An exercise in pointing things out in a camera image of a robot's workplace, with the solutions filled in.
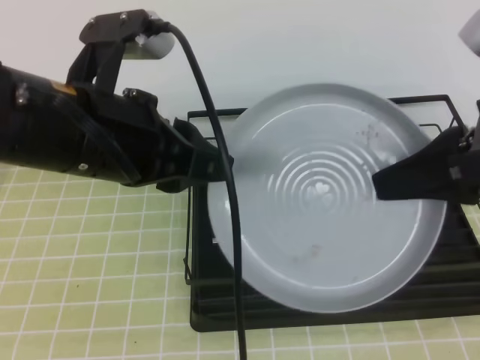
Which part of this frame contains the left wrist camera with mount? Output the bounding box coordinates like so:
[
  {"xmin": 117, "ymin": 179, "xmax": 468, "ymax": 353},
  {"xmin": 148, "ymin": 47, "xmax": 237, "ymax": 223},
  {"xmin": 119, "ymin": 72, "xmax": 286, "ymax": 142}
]
[{"xmin": 66, "ymin": 9, "xmax": 176, "ymax": 97}]

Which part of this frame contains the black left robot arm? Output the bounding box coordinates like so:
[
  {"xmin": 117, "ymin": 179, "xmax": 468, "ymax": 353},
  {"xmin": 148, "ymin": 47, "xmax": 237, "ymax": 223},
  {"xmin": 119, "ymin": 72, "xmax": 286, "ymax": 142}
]
[{"xmin": 1, "ymin": 66, "xmax": 225, "ymax": 193}]

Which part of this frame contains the black wire dish rack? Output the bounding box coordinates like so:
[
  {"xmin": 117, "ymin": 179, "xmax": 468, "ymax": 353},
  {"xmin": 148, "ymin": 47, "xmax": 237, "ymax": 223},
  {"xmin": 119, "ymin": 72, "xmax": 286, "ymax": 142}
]
[{"xmin": 181, "ymin": 94, "xmax": 480, "ymax": 333}]

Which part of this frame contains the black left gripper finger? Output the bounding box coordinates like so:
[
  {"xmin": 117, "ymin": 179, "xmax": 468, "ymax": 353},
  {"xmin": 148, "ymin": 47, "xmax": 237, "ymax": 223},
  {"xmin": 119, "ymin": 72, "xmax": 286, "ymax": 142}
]
[{"xmin": 172, "ymin": 118, "xmax": 227, "ymax": 184}]

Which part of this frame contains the black left camera cable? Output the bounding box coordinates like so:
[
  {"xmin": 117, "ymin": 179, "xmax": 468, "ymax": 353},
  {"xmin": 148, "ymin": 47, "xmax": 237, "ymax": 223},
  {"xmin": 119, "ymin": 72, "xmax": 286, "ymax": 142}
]
[{"xmin": 151, "ymin": 20, "xmax": 249, "ymax": 360}]

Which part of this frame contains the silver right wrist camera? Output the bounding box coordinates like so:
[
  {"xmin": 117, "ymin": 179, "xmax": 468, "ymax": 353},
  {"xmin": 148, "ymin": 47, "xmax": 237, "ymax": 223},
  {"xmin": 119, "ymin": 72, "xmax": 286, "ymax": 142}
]
[{"xmin": 458, "ymin": 10, "xmax": 480, "ymax": 57}]

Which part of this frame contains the grey round plate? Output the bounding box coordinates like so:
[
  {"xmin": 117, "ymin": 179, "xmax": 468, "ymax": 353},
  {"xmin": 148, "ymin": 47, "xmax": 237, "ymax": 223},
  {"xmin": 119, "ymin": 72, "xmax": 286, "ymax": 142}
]
[{"xmin": 226, "ymin": 83, "xmax": 447, "ymax": 314}]

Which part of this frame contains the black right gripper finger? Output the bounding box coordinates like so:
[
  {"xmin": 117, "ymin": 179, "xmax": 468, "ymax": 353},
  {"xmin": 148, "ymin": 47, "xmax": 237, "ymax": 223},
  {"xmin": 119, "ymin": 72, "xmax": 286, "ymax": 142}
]
[{"xmin": 372, "ymin": 126, "xmax": 471, "ymax": 203}]

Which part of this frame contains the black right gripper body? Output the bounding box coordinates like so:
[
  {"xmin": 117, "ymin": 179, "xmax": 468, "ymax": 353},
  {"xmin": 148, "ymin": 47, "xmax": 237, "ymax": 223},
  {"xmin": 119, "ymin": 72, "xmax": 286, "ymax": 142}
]
[{"xmin": 448, "ymin": 120, "xmax": 479, "ymax": 206}]

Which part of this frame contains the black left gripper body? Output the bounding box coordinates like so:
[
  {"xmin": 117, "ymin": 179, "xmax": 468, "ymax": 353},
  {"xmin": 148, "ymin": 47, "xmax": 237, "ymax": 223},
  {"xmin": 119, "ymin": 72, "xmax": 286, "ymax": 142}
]
[{"xmin": 77, "ymin": 88, "xmax": 195, "ymax": 190}]

